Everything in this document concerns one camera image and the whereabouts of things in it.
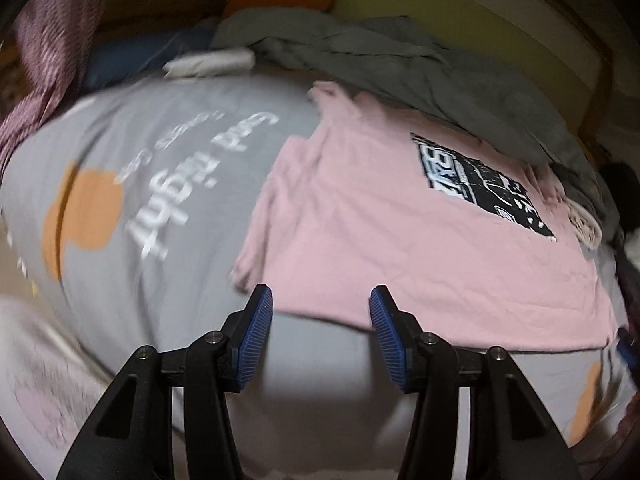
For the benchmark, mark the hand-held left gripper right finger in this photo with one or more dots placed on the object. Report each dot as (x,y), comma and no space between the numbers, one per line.
(390,345)

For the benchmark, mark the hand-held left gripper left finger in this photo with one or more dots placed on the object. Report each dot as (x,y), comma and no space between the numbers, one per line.
(255,345)

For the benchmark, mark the maroon patterned curtain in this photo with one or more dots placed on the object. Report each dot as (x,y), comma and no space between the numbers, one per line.
(50,35)

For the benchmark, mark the blue pillow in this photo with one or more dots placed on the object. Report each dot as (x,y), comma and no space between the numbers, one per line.
(135,57)

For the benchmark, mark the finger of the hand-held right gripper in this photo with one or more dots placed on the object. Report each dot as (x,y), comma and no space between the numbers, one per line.
(629,345)

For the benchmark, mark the pale pink blanket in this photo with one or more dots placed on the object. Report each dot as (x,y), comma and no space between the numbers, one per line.
(50,385)

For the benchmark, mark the small white cloth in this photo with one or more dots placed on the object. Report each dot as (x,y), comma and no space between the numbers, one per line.
(210,62)

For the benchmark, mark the pink t-shirt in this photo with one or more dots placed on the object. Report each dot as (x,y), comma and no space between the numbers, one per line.
(380,240)

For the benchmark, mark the grey-green duvet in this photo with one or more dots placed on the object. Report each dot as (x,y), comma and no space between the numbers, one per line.
(400,70)

